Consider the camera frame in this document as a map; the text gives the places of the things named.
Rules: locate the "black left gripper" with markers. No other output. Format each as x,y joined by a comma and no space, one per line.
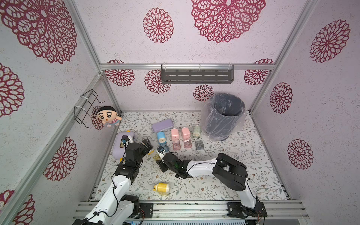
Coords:
147,144

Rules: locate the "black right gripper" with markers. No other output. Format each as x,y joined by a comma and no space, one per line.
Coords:
164,158

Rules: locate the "yellow sharpener shavings tray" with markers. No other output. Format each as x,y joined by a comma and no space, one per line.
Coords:
157,157

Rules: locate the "blue pencil sharpener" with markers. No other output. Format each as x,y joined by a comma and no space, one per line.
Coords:
161,137

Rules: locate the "pink sharpener shavings tray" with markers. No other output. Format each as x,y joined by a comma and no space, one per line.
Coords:
187,144

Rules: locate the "pink pencil sharpener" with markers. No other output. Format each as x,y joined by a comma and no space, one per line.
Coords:
186,133
175,134

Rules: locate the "clear sharpener shavings tray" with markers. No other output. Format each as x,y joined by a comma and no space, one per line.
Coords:
199,145

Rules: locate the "green pencil sharpener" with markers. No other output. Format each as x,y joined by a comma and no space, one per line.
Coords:
196,132

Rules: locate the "blue sharpener shavings tray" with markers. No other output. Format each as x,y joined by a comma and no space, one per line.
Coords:
165,146

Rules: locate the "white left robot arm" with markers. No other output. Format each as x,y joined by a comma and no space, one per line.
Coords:
116,206

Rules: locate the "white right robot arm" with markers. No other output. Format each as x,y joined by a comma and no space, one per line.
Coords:
226,169

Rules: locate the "purple pencil case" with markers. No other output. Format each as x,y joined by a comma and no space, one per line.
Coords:
162,125

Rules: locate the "purple tissue box holder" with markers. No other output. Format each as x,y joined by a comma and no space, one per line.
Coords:
118,152

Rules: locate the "Shin-chan plush doll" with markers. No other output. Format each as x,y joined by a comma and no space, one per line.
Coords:
108,116

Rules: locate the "clear plastic bin liner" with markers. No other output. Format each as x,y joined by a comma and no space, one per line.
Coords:
222,121

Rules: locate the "grey trash bin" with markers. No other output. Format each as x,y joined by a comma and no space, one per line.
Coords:
225,115

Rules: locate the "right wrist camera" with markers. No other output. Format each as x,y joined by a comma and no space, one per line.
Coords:
161,151

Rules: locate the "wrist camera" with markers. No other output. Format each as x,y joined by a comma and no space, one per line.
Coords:
161,151
126,140

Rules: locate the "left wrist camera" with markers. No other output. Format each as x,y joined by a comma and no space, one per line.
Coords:
126,140

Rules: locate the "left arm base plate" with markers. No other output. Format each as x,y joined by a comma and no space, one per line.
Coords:
142,210

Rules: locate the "black wire wall basket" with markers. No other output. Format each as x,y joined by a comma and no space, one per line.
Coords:
80,113

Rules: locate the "grey wall shelf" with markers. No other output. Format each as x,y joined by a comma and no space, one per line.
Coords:
197,75

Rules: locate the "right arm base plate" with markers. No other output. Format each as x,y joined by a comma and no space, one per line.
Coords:
238,210

